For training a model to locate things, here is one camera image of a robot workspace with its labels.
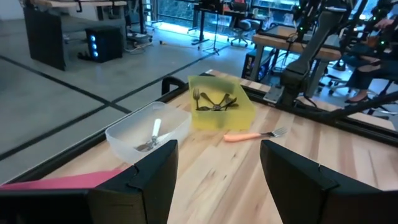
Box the clear plastic bin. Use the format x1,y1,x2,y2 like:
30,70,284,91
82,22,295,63
104,101,193,165

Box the orange-handled fork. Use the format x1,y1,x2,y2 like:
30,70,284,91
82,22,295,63
223,126,289,144

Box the silver metal bracket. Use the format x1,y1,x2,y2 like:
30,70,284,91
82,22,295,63
263,84,285,105

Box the yellow plastic bin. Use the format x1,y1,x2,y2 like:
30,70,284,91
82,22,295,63
187,75,257,131

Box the white-handled fork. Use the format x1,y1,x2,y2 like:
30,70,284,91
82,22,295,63
149,118,163,149

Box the black desk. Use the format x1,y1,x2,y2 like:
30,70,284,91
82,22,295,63
23,0,128,72
187,0,237,47

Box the person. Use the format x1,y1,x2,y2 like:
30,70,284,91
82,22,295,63
343,17,398,105

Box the grey office chair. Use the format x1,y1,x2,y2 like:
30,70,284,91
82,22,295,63
226,18,261,48

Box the black computer case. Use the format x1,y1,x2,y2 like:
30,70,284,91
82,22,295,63
241,51,268,80

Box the wooden workbench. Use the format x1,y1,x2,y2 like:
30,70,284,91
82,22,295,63
251,24,343,82

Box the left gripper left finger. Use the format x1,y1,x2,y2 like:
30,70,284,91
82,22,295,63
88,139,180,224

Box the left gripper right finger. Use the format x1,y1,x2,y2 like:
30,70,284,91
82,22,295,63
259,139,382,224

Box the background black robot arms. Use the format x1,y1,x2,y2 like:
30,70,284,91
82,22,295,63
292,0,321,43

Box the black tripod stand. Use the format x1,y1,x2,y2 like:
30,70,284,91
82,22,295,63
202,0,230,57

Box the pink plastic bin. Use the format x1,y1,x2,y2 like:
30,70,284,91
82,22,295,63
0,167,131,191

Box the black computer tower blue lights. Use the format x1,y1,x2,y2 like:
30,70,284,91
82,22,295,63
84,26,124,63

